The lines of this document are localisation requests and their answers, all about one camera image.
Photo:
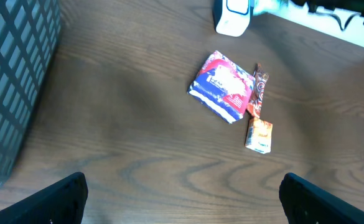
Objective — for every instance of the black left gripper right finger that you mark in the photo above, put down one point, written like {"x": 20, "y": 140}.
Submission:
{"x": 304, "y": 202}

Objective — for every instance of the grey plastic mesh basket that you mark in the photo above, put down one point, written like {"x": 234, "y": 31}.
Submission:
{"x": 29, "y": 35}

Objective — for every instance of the orange brown chocolate bar wrapper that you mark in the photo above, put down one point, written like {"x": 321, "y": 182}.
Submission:
{"x": 255, "y": 103}

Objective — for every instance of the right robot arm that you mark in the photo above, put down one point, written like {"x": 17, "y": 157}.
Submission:
{"x": 350, "y": 5}

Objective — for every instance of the small orange snack pack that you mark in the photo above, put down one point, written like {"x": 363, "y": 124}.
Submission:
{"x": 259, "y": 136}

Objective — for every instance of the red purple snack bag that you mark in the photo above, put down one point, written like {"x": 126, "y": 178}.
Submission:
{"x": 223, "y": 87}

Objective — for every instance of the teal snack packet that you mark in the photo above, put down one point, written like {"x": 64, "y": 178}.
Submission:
{"x": 268, "y": 6}

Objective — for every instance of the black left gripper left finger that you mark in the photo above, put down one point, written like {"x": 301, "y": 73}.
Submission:
{"x": 61, "y": 202}

